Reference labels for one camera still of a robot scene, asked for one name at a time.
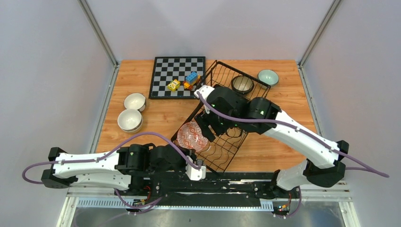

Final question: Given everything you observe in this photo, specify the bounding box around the blue white geometric bowl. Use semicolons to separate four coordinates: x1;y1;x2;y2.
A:
176;121;209;152

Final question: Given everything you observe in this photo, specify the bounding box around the black patterned rim bowl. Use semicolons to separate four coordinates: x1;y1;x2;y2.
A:
231;76;254;91

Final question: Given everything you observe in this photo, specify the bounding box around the black wire dish rack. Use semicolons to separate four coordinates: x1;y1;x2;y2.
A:
186;61;270;172

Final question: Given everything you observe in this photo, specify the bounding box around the beige floral bowl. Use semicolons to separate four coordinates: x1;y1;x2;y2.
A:
117;109;143;130
121;125;142;133

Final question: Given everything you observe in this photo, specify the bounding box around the white grid pattern bowl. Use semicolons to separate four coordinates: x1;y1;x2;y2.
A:
258;69;279;86

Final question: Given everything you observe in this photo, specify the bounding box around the teal white dotted bowl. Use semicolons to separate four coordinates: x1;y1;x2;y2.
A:
123;93;146;112

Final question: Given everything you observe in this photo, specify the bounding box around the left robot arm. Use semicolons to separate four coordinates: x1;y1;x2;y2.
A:
41;143;206;195

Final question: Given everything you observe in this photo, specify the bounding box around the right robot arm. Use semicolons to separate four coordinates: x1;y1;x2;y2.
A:
195;85;348;198

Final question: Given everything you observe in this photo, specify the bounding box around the blue yellow toy brick car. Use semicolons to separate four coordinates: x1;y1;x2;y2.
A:
183;71;201;90

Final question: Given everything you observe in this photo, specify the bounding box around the yellow owl toy block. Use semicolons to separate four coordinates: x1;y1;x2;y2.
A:
167;79;181;91

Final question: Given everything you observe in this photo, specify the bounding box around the black and white chessboard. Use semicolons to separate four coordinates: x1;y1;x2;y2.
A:
148;56;206;99

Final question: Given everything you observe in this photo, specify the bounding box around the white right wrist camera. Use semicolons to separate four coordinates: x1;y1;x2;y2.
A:
194;85;216;114

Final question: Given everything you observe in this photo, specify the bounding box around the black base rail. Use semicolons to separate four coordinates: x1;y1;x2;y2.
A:
67;170;347;212

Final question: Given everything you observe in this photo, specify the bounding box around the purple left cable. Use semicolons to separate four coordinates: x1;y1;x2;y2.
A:
22;131;203;227

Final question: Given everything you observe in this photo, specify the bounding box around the aluminium frame post left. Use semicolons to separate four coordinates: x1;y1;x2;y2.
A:
78;0;119;68

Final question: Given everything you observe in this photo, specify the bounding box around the aluminium frame post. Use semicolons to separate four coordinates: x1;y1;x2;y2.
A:
78;0;119;68
298;0;343;68

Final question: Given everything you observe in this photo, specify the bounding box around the aluminium frame post right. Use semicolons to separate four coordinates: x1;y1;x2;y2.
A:
298;0;343;68

